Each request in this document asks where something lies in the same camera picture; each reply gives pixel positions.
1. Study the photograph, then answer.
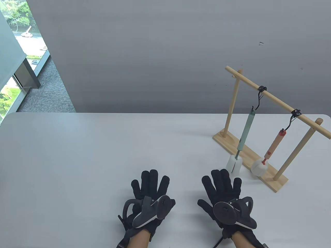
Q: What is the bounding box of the glass window with grey frame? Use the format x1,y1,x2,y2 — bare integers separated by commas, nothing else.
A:
0,0,51,124

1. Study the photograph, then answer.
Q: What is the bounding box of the green handled cup brush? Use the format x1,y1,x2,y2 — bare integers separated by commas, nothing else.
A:
226,108,256,175

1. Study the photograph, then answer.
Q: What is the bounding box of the black wrist strap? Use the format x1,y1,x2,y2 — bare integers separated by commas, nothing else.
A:
116,234,131,248

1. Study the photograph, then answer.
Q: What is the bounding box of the orange handled cup brush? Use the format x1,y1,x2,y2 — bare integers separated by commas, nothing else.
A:
251,129,287,177

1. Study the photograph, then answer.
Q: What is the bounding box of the wooden hanging rack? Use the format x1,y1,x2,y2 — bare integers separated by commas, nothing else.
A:
213,66,331,193

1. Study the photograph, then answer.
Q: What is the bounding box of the dark grey hand controller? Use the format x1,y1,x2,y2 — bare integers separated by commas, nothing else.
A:
213,197,257,230
122,195,176,229

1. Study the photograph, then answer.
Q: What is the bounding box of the person's right hand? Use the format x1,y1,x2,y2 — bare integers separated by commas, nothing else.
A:
198,170,257,239

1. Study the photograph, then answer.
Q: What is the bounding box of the person's left hand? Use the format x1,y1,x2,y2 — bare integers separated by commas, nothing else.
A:
118,170,176,241

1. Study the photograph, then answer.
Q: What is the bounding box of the person's right forearm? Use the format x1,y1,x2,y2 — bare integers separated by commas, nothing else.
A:
231,231,250,248

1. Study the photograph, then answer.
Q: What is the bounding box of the black s-hook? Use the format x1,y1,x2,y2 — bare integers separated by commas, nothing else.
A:
251,86,267,111
282,109,302,132

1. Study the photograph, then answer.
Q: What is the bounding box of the person's left forearm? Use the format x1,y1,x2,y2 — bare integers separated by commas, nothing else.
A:
128,229,152,248

